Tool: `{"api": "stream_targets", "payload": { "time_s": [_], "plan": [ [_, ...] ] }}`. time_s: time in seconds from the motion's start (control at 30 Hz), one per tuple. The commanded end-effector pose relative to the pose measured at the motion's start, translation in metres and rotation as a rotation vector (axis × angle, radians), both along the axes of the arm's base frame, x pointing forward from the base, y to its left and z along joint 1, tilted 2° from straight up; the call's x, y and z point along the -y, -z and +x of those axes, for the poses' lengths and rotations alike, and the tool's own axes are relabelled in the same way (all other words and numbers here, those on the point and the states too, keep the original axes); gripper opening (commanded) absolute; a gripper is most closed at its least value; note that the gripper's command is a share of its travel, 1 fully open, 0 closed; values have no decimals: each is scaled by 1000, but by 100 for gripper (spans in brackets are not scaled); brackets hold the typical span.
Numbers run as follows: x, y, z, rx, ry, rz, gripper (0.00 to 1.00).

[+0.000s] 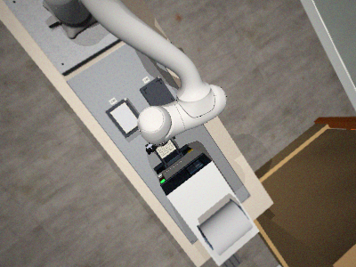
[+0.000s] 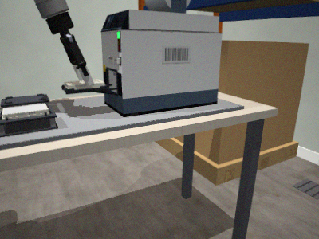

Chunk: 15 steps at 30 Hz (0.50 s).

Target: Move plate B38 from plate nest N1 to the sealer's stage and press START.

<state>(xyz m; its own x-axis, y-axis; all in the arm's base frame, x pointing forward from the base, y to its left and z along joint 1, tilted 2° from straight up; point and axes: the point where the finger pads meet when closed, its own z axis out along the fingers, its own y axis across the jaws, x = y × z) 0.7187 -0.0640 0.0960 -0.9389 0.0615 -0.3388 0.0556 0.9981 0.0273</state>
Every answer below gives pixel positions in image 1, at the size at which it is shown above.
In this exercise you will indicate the white cylinder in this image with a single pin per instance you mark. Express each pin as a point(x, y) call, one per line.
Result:
point(225, 227)

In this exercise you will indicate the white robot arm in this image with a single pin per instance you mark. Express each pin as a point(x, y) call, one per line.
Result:
point(196, 103)

